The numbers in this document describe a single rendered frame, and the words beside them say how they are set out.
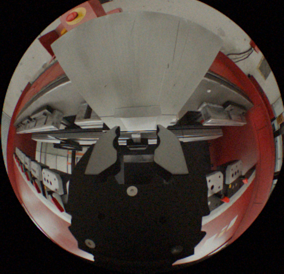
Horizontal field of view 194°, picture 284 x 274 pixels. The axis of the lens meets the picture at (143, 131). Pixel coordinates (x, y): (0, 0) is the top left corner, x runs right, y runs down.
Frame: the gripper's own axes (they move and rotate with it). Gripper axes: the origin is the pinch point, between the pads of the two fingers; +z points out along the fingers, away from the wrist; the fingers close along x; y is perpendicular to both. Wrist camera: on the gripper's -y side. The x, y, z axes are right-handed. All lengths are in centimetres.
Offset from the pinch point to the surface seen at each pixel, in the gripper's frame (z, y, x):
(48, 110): 15.6, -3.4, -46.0
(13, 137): -4, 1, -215
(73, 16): 4.7, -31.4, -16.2
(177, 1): 49, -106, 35
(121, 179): 23, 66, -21
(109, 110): 4.7, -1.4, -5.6
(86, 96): 1.7, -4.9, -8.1
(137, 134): 14.4, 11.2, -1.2
